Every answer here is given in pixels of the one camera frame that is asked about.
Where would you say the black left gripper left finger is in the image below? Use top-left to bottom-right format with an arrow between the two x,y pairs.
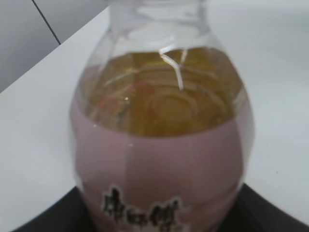
14,187 -> 95,232

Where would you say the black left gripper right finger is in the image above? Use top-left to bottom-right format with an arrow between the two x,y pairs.
231,184 -> 309,232

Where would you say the pink peach tea bottle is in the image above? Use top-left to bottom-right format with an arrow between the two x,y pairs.
70,0 -> 254,232

